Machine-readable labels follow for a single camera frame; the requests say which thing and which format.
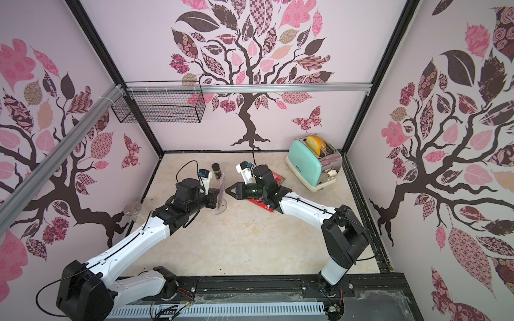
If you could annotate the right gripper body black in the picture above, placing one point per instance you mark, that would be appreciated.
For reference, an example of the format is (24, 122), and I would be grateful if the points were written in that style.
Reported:
(244, 190)

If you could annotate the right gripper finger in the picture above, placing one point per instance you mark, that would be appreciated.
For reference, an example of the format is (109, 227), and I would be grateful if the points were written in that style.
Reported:
(236, 187)
(236, 194)

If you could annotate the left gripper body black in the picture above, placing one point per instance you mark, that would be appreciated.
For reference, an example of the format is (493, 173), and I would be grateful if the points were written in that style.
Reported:
(203, 201)

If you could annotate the clear plastic ruler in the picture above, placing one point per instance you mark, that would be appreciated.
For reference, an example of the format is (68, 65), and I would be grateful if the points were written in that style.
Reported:
(221, 188)

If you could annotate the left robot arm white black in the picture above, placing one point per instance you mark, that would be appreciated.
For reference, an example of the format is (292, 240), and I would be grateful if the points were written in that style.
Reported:
(92, 290)

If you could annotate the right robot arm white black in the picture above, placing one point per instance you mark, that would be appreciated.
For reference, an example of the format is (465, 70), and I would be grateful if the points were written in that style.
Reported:
(345, 237)

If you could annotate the red ruler set near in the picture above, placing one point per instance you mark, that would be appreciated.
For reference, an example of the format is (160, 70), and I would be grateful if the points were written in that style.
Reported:
(261, 204)

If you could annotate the red ruler set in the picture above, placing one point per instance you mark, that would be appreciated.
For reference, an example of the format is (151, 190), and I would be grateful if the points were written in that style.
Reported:
(278, 178)
(261, 204)

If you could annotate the red ruler set far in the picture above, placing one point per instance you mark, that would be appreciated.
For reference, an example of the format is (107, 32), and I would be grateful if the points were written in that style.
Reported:
(278, 178)

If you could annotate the clear protractor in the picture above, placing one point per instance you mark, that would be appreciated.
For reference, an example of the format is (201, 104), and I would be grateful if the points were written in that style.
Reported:
(222, 207)

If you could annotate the black lid spice jar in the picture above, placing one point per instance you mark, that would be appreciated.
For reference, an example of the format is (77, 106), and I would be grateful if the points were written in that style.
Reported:
(216, 170)

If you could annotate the mint green toaster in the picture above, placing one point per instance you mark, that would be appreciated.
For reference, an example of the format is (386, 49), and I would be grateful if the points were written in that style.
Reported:
(314, 172)

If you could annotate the clear plastic cup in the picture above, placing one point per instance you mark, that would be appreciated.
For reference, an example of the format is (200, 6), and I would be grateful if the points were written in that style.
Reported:
(132, 210)

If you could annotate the yellow toast slice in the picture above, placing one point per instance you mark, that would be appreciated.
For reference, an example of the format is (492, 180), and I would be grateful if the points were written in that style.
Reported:
(317, 145)

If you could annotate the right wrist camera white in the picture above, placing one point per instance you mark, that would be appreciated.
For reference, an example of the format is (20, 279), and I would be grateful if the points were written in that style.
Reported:
(245, 169)

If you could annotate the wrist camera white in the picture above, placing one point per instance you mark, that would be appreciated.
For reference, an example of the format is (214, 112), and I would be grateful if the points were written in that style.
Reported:
(205, 177)
(245, 169)

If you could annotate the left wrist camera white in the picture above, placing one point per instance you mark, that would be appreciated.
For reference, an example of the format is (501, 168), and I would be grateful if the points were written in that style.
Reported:
(205, 177)

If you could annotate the black wire basket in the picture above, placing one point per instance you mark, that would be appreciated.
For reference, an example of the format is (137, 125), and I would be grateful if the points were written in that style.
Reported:
(165, 103)

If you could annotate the aluminium rail back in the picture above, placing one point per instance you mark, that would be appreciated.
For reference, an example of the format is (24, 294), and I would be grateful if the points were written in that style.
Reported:
(255, 88)

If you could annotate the aluminium rail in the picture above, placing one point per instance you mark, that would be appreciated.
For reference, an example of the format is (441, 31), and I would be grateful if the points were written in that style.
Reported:
(22, 195)
(255, 88)

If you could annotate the white slotted cable duct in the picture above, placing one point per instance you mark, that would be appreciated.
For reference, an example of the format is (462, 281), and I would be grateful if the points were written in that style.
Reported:
(235, 311)

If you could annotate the aluminium rail left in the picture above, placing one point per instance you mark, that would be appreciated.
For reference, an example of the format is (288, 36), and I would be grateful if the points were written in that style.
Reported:
(22, 195)

